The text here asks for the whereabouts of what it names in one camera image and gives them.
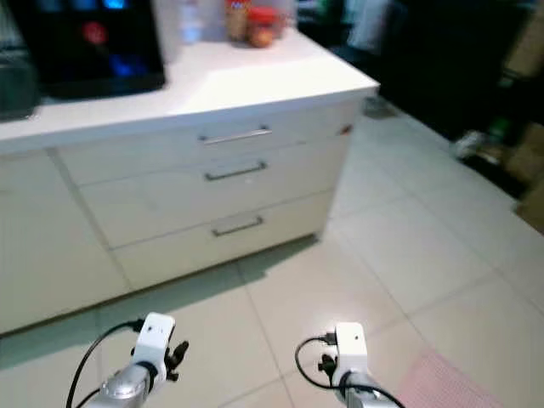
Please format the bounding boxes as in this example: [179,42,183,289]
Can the pink floor mat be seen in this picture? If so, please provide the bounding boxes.
[395,350,507,408]

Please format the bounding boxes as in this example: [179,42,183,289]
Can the white drawer cabinet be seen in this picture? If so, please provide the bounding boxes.
[0,38,382,335]

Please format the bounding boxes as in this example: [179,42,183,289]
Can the black coffee machine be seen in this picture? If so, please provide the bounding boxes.
[8,0,167,99]

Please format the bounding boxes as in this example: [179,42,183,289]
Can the black microwave oven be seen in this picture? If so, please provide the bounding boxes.
[0,8,43,122]

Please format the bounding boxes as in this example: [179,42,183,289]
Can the dark cabinet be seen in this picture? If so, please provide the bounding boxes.
[297,0,544,167]

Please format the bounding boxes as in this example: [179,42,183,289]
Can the clear water bottle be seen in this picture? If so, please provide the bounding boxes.
[180,0,205,46]

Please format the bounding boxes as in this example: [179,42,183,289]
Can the red lidded jar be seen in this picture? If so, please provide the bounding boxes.
[246,7,281,49]

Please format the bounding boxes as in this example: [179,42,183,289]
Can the tall brown jar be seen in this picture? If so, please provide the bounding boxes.
[225,0,252,43]

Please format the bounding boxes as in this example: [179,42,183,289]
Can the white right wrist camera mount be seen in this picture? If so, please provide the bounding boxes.
[334,322,371,377]

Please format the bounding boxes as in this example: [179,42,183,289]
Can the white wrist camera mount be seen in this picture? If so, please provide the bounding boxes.
[133,313,177,367]
[334,322,371,377]

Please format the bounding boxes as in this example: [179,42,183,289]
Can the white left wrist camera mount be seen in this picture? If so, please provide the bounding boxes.
[133,313,177,367]

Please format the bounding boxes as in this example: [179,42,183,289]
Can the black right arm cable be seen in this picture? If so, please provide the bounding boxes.
[294,333,408,408]

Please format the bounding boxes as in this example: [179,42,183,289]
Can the silver drawer handle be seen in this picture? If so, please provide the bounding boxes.
[204,160,268,182]
[212,216,265,237]
[198,127,273,145]

